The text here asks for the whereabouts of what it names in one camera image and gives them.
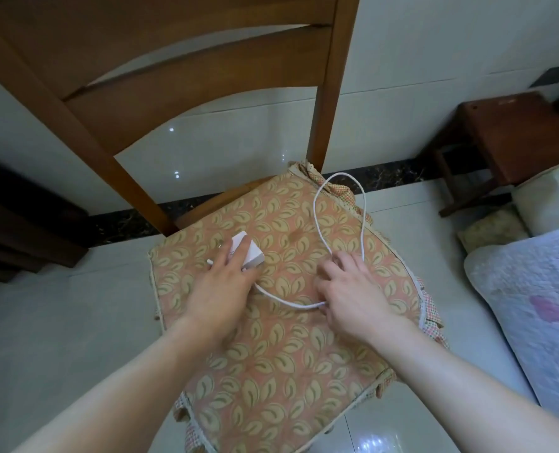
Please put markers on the person's right hand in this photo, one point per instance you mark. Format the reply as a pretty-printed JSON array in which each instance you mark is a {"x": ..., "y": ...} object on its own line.
[{"x": 362, "y": 301}]

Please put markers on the person's left hand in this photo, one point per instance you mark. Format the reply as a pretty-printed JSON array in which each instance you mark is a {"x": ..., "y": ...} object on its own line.
[{"x": 220, "y": 292}]

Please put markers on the person's right fingers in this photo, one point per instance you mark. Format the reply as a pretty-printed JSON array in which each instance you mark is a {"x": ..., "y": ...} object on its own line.
[{"x": 332, "y": 283}]

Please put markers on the person's left fingers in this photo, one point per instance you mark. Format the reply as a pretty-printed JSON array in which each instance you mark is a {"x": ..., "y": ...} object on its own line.
[{"x": 222, "y": 259}]

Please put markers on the white charger adapter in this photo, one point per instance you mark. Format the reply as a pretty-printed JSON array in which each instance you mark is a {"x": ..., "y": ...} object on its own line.
[{"x": 250, "y": 252}]

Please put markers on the person's right forearm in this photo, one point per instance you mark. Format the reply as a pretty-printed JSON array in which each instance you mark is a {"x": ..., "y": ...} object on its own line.
[{"x": 463, "y": 396}]

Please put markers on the person's left forearm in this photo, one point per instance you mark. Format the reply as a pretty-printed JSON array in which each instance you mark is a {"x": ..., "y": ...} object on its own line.
[{"x": 133, "y": 386}]

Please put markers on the leaf pattern seat cushion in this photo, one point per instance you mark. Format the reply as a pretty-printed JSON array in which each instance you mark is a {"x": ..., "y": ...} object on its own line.
[{"x": 284, "y": 372}]

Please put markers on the beige patterned cloth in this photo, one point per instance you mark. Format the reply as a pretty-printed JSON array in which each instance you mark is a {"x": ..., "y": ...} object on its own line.
[{"x": 491, "y": 231}]

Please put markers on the brown wooden chair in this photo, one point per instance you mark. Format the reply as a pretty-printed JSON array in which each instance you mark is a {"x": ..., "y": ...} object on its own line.
[{"x": 199, "y": 84}]

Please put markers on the dark wooden furniture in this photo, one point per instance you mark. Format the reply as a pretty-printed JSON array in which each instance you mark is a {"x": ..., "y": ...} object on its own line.
[{"x": 25, "y": 231}]

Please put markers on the white quilted blanket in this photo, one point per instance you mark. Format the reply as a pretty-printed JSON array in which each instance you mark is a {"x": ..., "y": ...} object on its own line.
[{"x": 534, "y": 306}]

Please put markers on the cream folded bedding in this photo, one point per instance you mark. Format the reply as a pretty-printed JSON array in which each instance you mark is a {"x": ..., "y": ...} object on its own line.
[{"x": 550, "y": 202}]

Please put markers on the dark wooden stool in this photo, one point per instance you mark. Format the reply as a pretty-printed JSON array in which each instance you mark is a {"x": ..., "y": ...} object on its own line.
[{"x": 520, "y": 136}]

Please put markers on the dark wall socket panel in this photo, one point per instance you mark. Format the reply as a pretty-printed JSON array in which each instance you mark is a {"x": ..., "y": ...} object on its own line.
[{"x": 555, "y": 75}]

